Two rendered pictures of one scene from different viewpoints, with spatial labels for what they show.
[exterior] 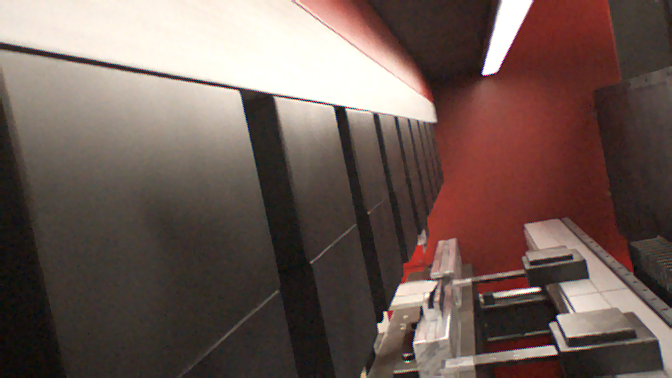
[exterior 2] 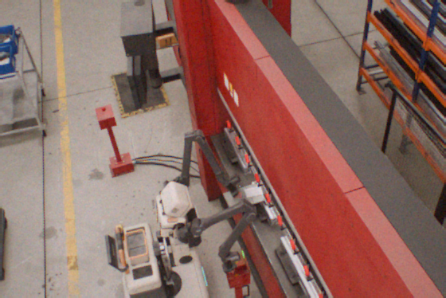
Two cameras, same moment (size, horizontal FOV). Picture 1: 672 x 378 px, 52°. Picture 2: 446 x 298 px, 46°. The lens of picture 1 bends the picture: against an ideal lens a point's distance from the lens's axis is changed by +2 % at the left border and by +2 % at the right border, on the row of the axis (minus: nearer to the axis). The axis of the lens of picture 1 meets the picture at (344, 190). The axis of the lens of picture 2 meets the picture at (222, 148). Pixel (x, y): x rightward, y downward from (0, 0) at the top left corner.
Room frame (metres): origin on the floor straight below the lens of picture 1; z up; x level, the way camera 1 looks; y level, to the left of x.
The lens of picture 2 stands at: (-0.82, 1.21, 4.09)
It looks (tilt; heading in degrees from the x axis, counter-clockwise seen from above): 45 degrees down; 334
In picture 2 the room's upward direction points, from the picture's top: 6 degrees counter-clockwise
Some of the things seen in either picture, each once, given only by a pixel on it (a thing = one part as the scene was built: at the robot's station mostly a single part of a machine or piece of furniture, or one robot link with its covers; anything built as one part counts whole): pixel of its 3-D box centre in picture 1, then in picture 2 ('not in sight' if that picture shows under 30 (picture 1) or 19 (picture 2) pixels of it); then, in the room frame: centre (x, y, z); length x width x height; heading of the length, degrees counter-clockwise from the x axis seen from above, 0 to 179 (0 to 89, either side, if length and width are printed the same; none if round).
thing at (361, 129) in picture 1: (333, 209); (307, 252); (0.61, 0.01, 1.26); 0.15 x 0.09 x 0.17; 169
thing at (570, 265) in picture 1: (513, 270); not in sight; (1.34, -0.30, 1.01); 0.26 x 0.12 x 0.05; 79
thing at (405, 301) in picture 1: (363, 301); (243, 197); (1.40, 0.01, 1.00); 0.26 x 0.18 x 0.01; 79
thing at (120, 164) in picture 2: not in sight; (113, 140); (3.18, 0.50, 0.41); 0.25 x 0.20 x 0.83; 79
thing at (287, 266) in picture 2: not in sight; (287, 265); (0.79, 0.04, 0.89); 0.30 x 0.05 x 0.03; 169
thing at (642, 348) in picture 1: (539, 347); not in sight; (0.87, -0.21, 1.01); 0.26 x 0.12 x 0.05; 79
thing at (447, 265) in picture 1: (448, 270); (237, 150); (1.91, -0.24, 0.92); 0.50 x 0.06 x 0.10; 169
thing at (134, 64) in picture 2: not in sight; (138, 76); (2.70, 0.23, 1.42); 0.45 x 0.12 x 0.36; 156
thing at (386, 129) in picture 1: (366, 189); (293, 228); (0.81, -0.02, 1.26); 0.15 x 0.09 x 0.17; 169
